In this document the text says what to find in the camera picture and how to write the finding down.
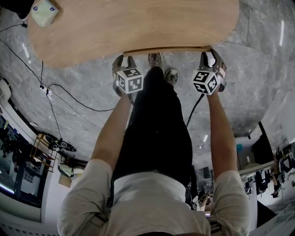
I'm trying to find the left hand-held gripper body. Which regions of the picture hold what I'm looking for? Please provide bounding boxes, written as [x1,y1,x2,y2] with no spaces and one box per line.
[112,66,144,97]

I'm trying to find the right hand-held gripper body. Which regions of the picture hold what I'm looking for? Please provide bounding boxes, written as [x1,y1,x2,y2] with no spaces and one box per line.
[192,62,228,96]

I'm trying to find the wooden drawer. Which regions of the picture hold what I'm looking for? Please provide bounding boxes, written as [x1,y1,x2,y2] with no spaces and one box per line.
[123,45,213,58]

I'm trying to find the person's right forearm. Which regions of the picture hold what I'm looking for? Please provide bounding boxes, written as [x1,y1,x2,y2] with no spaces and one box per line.
[206,91,239,179]

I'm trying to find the person's left forearm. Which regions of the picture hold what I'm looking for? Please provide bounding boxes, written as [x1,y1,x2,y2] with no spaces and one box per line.
[91,91,132,172]

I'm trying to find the wooden desk top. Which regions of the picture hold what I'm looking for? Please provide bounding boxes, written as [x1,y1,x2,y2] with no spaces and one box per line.
[27,0,240,69]

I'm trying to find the person's right shoe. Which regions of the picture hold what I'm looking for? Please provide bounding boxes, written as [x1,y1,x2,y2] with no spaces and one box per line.
[164,67,179,86]

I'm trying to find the person's black trousers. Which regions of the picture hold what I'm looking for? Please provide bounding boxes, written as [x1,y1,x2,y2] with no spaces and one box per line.
[112,66,194,188]

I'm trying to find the white power strip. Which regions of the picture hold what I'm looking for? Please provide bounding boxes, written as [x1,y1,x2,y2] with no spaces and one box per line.
[39,84,54,100]

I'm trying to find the black desk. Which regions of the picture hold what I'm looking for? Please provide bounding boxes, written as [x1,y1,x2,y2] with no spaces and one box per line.
[237,121,277,171]

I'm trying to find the pale tissue box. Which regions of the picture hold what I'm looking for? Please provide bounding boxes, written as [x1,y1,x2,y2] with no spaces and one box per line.
[30,0,60,28]

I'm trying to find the green bag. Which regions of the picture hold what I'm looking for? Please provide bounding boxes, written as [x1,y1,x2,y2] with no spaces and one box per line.
[57,163,75,178]

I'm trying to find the orange metal rack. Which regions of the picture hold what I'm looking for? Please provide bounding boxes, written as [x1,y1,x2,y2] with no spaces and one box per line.
[29,132,59,173]

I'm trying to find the black furniture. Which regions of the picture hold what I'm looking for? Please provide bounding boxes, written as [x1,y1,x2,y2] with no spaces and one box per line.
[0,0,35,20]

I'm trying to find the brown cardboard sheet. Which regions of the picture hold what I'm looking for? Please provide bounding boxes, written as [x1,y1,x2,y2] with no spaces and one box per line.
[58,175,73,188]

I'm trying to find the person's beige shirt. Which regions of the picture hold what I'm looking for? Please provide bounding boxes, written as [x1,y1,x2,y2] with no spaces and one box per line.
[57,159,252,236]

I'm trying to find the blue framed glass partition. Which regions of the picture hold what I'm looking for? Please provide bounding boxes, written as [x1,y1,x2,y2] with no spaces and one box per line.
[0,114,50,208]

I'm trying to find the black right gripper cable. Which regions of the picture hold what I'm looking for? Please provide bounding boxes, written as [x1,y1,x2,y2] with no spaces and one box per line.
[185,93,206,128]

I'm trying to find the black looped floor cable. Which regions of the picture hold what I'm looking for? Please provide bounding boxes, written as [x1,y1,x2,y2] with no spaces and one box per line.
[47,83,115,112]

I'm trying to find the black device with cables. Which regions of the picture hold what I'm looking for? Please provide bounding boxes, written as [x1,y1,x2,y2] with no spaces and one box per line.
[45,134,77,153]

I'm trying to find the long black floor cable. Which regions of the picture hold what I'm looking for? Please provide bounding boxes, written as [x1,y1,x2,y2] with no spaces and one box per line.
[0,38,44,89]

